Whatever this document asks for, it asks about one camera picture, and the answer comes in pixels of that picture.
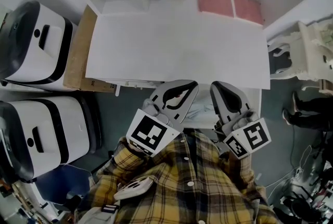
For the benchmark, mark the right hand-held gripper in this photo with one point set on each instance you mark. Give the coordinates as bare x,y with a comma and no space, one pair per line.
255,137

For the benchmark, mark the white smartphone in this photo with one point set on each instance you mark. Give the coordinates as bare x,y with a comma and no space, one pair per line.
133,187

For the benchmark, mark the cream ornate side table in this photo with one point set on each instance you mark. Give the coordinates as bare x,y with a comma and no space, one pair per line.
309,56

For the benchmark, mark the person's left forearm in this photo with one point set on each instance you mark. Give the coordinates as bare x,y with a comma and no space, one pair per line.
130,160

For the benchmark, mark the white desk drawer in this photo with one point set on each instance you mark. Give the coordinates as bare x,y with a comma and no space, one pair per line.
256,103

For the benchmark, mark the brown cardboard box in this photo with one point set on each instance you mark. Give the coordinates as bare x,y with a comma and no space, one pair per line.
78,56

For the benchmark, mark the white desk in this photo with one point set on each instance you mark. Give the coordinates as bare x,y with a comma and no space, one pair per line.
177,48

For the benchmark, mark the pink square mat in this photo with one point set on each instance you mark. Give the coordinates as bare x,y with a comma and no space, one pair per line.
214,1
247,8

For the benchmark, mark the dark blue mat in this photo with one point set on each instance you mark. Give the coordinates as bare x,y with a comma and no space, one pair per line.
62,184

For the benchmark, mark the person's right forearm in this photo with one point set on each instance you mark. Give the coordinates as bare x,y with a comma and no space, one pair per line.
238,171

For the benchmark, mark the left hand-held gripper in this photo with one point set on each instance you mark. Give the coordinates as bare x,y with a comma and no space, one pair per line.
151,134

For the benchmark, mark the white and black robot machine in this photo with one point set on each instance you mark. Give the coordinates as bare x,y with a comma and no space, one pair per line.
52,134
39,43

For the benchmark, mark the light blue cloth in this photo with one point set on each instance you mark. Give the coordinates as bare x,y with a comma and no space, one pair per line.
203,111

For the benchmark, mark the yellow plaid shirt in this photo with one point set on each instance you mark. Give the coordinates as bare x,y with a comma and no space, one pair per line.
187,186

